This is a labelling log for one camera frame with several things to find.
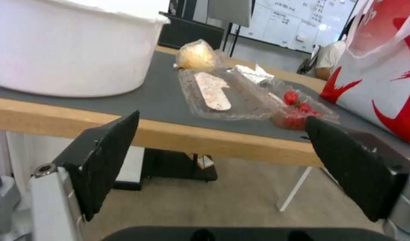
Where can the clear bag with yellow food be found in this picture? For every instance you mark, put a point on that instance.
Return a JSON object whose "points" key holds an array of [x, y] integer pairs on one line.
{"points": [[196, 56]]}

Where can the clear plastic food tray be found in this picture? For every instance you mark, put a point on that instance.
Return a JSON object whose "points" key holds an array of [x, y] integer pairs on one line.
{"points": [[221, 100]]}

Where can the black monitor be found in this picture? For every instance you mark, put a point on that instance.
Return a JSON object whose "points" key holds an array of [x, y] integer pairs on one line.
{"points": [[191, 32]]}

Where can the pink speckled flat wrapper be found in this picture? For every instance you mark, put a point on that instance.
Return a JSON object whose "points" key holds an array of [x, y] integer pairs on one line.
{"points": [[211, 93]]}

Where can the grey flipchart board on stand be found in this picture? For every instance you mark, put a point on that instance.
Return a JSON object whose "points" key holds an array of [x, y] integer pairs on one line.
{"points": [[230, 15]]}

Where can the black under-table base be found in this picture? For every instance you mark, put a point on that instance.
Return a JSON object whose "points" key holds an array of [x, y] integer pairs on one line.
{"points": [[178, 163]]}

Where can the large white round tub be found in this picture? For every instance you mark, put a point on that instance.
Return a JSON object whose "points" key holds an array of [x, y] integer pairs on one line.
{"points": [[69, 47]]}

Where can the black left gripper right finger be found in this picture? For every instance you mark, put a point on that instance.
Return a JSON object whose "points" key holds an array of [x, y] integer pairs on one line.
{"points": [[352, 165]]}

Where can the person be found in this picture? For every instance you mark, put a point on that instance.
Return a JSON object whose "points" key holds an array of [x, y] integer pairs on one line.
{"points": [[327, 60]]}

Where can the crumpled white paper napkin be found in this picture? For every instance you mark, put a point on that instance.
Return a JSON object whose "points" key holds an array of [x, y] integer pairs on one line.
{"points": [[251, 72]]}

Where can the whiteboard with writing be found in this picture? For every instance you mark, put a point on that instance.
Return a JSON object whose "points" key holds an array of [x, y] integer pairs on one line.
{"points": [[302, 20]]}

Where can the dark grey table mat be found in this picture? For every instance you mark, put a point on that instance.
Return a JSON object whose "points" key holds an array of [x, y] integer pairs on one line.
{"points": [[164, 98]]}

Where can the red and white takeout bag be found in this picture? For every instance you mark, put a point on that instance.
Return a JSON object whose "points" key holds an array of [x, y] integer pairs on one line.
{"points": [[379, 67]]}

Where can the white table leg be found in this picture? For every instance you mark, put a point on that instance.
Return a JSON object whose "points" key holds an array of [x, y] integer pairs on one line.
{"points": [[295, 189]]}

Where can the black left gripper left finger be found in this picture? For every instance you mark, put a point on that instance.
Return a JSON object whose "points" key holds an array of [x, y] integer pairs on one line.
{"points": [[101, 160]]}

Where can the clear box of red tomatoes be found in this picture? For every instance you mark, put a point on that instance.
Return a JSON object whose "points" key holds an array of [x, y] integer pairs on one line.
{"points": [[297, 108]]}

